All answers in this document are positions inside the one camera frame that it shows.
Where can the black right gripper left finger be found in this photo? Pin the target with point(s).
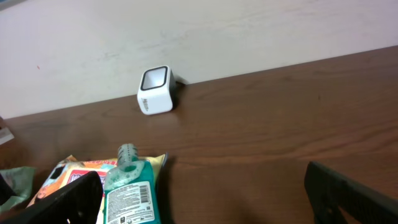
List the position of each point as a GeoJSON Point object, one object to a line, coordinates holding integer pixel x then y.
{"type": "Point", "coordinates": [76, 202]}

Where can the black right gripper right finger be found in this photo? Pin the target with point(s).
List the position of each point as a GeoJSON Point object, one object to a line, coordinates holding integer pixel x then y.
{"type": "Point", "coordinates": [329, 192]}

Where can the teal mouthwash bottle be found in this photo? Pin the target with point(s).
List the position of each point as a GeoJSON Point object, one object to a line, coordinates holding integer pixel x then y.
{"type": "Point", "coordinates": [129, 190]}

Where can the light green tissue pack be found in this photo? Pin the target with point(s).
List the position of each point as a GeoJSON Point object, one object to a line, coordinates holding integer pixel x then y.
{"type": "Point", "coordinates": [16, 186]}

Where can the white barcode scanner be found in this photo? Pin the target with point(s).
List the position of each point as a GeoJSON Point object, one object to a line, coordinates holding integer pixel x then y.
{"type": "Point", "coordinates": [156, 93]}

